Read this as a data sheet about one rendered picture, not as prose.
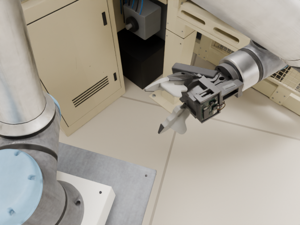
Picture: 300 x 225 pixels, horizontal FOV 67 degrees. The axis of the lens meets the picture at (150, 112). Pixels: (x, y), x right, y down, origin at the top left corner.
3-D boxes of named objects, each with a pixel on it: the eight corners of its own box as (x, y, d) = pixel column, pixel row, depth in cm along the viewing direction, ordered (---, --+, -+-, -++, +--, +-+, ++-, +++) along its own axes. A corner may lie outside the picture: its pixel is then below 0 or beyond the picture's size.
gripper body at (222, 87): (197, 102, 45) (246, 75, 47) (174, 80, 50) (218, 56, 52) (199, 126, 50) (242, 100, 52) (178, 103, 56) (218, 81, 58)
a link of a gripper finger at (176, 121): (167, 146, 53) (193, 116, 50) (155, 129, 56) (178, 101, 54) (175, 148, 55) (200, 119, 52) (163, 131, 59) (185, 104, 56)
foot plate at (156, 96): (148, 96, 178) (148, 94, 176) (170, 78, 188) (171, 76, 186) (174, 116, 167) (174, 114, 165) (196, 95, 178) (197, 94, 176)
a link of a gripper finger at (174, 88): (161, 90, 40) (198, 92, 45) (147, 73, 44) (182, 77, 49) (155, 104, 42) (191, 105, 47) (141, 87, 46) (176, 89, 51)
